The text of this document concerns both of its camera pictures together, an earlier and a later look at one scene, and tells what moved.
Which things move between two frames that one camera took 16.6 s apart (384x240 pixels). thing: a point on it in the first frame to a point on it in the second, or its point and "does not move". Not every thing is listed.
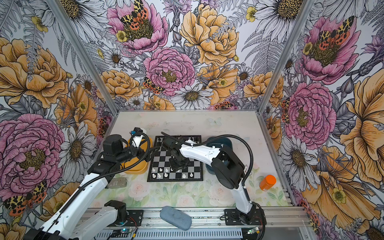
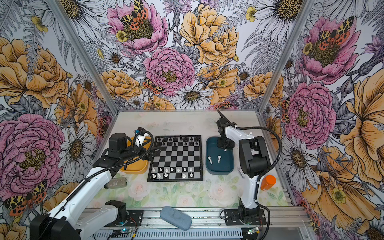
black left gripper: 149,151 does not move
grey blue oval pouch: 180,219 does not move
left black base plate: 135,218 does not move
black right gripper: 175,167 to 221,146
